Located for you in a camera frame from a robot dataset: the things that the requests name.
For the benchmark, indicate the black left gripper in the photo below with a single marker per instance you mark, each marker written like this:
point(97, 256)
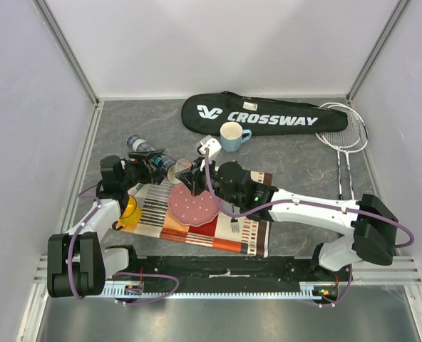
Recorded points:
point(145, 167)

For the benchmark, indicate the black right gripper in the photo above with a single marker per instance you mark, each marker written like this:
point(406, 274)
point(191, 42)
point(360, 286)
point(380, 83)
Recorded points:
point(197, 179)

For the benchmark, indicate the clear plastic tube lid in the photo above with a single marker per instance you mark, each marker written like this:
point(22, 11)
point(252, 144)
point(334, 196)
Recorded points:
point(182, 172)

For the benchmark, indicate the black shuttlecock tube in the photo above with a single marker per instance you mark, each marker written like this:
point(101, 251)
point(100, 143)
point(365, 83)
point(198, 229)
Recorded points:
point(161, 162)

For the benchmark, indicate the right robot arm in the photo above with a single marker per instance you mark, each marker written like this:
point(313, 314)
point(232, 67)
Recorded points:
point(367, 228)

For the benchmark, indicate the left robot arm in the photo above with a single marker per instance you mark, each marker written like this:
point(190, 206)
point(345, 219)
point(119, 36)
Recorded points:
point(75, 264)

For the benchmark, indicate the white badminton racket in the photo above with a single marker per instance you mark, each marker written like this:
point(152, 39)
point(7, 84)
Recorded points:
point(339, 142)
point(350, 142)

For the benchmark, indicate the pink dotted plate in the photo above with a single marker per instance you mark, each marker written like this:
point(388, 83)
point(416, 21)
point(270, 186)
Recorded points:
point(192, 210)

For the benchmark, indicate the yellow mug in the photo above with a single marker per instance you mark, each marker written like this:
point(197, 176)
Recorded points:
point(131, 215)

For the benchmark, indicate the blue ceramic mug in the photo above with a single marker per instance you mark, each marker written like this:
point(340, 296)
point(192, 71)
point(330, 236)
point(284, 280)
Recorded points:
point(232, 135)

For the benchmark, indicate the silver fork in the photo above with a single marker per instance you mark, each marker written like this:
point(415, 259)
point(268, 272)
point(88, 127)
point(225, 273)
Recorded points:
point(234, 223)

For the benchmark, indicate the black Crossway racket bag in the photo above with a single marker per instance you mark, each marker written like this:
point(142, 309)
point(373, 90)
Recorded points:
point(206, 113)

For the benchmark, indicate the colourful patchwork placemat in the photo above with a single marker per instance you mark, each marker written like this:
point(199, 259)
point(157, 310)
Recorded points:
point(157, 222)

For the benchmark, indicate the teal handled knife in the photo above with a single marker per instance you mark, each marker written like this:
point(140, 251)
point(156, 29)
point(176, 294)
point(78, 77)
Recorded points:
point(137, 188)

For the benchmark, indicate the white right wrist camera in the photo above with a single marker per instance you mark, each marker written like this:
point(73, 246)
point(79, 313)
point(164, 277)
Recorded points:
point(213, 146)

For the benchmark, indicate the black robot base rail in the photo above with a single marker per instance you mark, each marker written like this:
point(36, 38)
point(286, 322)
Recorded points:
point(231, 275)

